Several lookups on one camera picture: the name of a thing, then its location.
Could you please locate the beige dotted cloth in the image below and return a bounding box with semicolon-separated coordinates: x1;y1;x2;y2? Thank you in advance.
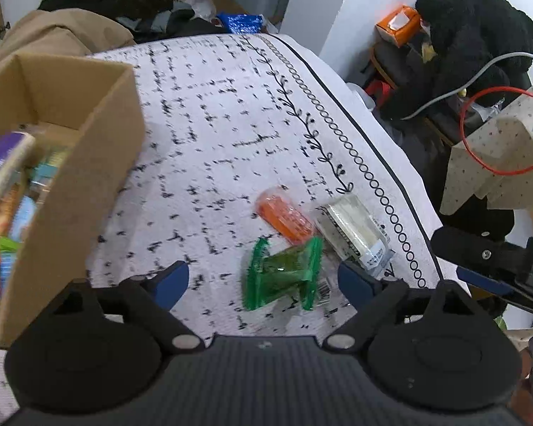
440;77;533;216

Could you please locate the brown cardboard piece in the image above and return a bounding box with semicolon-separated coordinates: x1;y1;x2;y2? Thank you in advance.
200;0;285;27

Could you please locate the orange tissue box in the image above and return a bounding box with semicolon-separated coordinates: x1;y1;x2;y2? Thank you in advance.
374;4;422;47

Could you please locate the purple snack packet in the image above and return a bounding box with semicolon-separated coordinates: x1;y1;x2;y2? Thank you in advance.
0;131;36;214

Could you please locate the black fleece garment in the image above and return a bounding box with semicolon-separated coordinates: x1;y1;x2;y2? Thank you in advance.
382;0;533;120

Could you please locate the brown cardboard box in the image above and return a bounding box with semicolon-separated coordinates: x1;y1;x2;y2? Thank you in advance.
0;52;146;349

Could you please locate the red cable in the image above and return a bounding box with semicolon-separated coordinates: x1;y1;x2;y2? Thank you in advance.
459;86;533;176

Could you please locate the teal snack packet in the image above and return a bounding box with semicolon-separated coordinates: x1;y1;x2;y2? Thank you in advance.
29;151;69;187

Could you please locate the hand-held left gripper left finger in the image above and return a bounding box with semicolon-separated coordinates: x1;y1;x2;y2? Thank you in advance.
49;260;205;351

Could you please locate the grey cable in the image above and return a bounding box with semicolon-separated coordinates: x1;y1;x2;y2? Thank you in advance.
402;51;533;120

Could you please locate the person's right hand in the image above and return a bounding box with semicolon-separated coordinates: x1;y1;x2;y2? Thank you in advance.
508;348;533;426

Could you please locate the cream snack packet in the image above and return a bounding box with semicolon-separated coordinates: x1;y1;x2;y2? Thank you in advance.
314;194;394;278

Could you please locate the red strap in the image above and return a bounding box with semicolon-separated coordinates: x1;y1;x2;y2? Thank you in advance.
365;80;394;107

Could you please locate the white printed blanket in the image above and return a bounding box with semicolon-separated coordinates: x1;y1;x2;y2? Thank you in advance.
0;33;472;422

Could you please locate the brown bag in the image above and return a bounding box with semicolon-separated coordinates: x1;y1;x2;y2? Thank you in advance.
368;42;431;94

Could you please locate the light blue snack packet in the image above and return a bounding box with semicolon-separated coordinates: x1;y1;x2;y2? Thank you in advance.
9;195;38;240

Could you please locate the white plastic bag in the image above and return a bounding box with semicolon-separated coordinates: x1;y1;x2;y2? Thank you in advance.
178;0;216;21

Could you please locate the shiny blue packet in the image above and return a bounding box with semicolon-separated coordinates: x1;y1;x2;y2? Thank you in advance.
215;11;265;34

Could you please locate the green and yellow snack packet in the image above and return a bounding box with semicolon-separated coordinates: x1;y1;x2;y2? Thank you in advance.
0;236;27;253

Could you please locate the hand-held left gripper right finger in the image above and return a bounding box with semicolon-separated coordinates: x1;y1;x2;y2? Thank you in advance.
322;260;489;351

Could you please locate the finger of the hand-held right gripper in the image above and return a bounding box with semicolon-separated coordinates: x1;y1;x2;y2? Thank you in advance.
455;266;522;299
430;226;529;276

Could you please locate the dark clothes pile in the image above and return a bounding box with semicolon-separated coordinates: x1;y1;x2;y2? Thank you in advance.
38;0;232;45

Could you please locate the beige coat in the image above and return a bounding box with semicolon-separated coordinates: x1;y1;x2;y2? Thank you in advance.
0;8;138;72

